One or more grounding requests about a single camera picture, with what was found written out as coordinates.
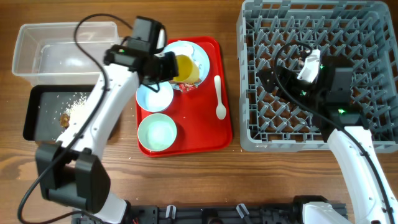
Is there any light blue bowl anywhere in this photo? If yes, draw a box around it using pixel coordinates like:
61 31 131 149
136 82 174 113

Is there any yellow plastic cup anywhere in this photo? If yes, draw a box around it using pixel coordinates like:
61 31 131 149
173 55 200 83

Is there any green bowl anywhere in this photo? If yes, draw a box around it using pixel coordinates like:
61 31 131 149
137 113 177 152

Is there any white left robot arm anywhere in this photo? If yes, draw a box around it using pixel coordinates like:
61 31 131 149
34 16 178 223

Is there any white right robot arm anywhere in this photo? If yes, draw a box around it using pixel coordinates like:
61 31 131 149
257 56 397 223

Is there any grey dishwasher rack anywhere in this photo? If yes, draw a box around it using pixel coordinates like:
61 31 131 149
236 1 397 153

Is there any black waste tray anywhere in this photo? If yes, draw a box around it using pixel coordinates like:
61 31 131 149
22 85 94 141

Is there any light blue plate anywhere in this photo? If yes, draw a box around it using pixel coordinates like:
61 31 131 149
164 40 210 87

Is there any red snack wrapper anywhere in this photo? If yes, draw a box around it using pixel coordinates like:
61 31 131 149
178 83 197 93

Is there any brown sausage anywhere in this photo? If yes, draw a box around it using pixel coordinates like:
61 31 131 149
180 79 201 85

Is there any red serving tray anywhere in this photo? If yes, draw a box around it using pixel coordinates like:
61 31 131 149
137 37 233 157

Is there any white plastic spoon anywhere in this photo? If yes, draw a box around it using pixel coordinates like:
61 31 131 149
214 75 226 119

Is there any white rice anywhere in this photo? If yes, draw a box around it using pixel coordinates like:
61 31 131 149
63 92 89 119

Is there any brown food scrap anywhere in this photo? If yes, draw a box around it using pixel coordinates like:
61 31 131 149
59 113 70 129

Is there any clear plastic bin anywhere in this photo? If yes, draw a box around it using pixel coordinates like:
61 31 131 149
12 21 121 86

